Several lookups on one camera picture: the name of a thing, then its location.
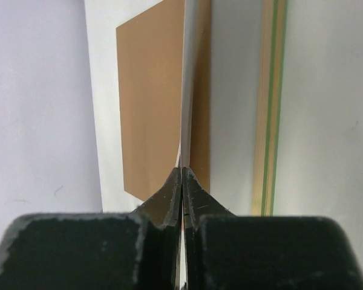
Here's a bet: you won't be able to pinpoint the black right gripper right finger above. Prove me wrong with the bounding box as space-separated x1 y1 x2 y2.
181 167 363 289

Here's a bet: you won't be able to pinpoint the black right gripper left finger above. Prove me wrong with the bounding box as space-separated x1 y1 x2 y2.
0 168 182 289

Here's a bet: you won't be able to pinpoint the printed photo of two people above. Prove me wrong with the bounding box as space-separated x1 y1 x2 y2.
177 1 198 167

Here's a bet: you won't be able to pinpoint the brown cardboard backing board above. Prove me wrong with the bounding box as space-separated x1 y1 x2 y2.
116 1 211 200

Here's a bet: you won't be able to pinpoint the green wooden photo frame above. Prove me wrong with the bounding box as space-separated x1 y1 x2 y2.
251 0 288 216

